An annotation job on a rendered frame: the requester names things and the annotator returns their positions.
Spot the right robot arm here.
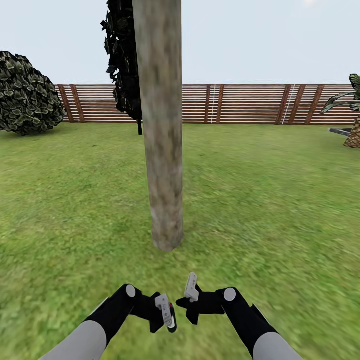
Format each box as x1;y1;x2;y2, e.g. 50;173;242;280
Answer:
175;271;304;360

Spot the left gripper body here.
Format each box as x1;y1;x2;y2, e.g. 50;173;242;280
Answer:
140;292;166;334

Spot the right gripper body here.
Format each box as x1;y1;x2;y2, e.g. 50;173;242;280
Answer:
186;285;216;325

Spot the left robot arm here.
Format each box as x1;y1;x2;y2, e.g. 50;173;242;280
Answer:
39;283;174;360

